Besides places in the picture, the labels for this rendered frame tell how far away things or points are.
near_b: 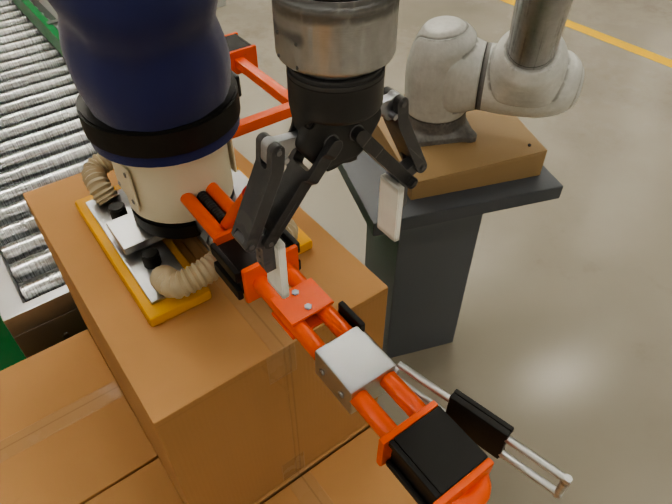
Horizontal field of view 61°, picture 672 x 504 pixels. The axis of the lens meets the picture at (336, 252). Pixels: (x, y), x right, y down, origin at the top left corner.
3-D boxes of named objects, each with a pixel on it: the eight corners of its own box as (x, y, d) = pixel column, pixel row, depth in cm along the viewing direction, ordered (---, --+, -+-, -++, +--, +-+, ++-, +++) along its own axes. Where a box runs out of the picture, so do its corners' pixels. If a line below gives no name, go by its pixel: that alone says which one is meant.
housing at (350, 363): (312, 374, 67) (311, 351, 63) (358, 345, 69) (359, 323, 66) (348, 417, 63) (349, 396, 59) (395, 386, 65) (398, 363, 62)
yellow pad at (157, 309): (76, 208, 103) (67, 187, 100) (129, 188, 108) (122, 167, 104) (152, 329, 84) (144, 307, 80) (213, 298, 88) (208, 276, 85)
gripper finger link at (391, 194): (379, 174, 56) (385, 171, 56) (376, 227, 61) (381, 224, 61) (399, 189, 54) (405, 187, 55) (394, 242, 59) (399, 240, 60)
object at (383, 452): (375, 461, 59) (378, 438, 55) (428, 423, 62) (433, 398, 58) (431, 530, 54) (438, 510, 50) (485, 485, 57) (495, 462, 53)
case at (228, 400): (86, 325, 135) (21, 192, 107) (233, 255, 152) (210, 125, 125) (203, 538, 101) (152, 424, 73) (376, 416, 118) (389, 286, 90)
